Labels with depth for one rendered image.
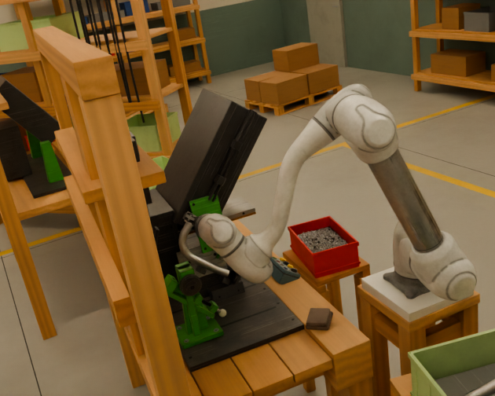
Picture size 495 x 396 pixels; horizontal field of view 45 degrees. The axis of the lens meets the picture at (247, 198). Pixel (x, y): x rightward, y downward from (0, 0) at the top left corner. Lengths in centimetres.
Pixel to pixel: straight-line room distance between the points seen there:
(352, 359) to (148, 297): 74
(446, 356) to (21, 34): 439
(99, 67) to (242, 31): 1083
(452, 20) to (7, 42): 525
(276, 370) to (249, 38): 1065
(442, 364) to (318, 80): 703
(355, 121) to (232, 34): 1048
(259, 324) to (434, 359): 61
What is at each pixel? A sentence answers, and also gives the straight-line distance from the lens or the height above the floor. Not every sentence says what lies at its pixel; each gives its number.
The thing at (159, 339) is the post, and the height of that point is 117.
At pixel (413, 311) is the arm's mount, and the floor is 88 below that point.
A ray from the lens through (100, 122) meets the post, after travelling 146.
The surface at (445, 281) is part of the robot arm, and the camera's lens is 200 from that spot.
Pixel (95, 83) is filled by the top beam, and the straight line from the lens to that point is 144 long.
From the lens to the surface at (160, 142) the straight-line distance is 489.
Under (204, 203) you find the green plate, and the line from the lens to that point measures 230.
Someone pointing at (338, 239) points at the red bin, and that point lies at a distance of 269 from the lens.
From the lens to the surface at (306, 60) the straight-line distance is 901.
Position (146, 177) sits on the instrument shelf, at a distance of 182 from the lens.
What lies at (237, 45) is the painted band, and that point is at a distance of 1218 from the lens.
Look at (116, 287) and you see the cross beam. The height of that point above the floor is 127.
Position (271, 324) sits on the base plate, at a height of 90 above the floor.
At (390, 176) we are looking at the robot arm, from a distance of 182.
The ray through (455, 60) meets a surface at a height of 46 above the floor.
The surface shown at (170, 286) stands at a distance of 203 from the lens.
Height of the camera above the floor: 211
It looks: 22 degrees down
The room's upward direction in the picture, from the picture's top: 9 degrees counter-clockwise
